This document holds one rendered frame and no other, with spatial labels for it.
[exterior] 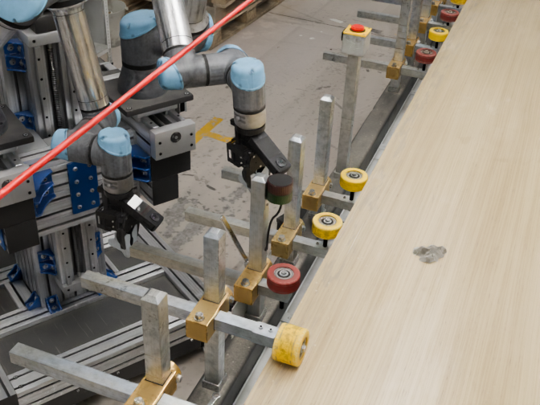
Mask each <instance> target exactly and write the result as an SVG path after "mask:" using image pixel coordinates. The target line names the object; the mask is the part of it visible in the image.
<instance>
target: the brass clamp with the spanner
mask: <svg viewBox="0 0 540 405"><path fill-rule="evenodd" d="M271 266H272V262H271V260H270V259H269V258H267V263H266V265H265V266H264V268H263V270H262V272H259V271H256V270H253V269H250V268H248V265H247V267H246V268H245V269H244V270H243V272H242V273H241V275H240V276H239V278H238V280H237V281H236V282H235V284H234V298H235V299H234V301H238V302H241V303H244V304H247V305H253V303H254V302H255V300H256V298H257V297H258V296H259V294H258V284H259V283H260V282H261V280H262V278H264V279H267V272H268V269H269V268H270V267H271ZM244 278H247V279H249V282H250V285H249V286H247V287H244V286H242V285H241V282H242V280H243V279H244Z"/></svg>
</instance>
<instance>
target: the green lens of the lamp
mask: <svg viewBox="0 0 540 405"><path fill-rule="evenodd" d="M292 199H293V192H292V193H291V194H289V195H286V196H275V195H273V194H270V193H269V192H268V190H267V200H268V201H269V202H270V203H273V204H276V205H284V204H287V203H290V202H291V201H292Z"/></svg>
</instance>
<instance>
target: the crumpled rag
mask: <svg viewBox="0 0 540 405"><path fill-rule="evenodd" d="M412 253H413V255H417V256H419V257H420V258H419V261H422V262H428V263H431V262H433V261H436V262H438V259H439V258H442V257H444V254H446V253H447V249H446V248H445V247H444V246H440V247H437V246H436V245H430V246H428V247H425V246H420V247H414V249H413V252H412Z"/></svg>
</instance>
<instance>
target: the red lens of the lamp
mask: <svg viewBox="0 0 540 405"><path fill-rule="evenodd" d="M272 175H273V174H272ZM272 175H270V176H272ZM270 176H269V177H270ZM269 177H268V179H269ZM289 177H291V176H289ZM291 179H292V183H291V184H290V185H288V186H283V187H281V186H274V185H272V184H271V183H270V182H269V181H268V180H267V190H268V192H269V193H271V194H274V195H279V196H283V195H287V194H290V193H292V191H293V178H292V177H291Z"/></svg>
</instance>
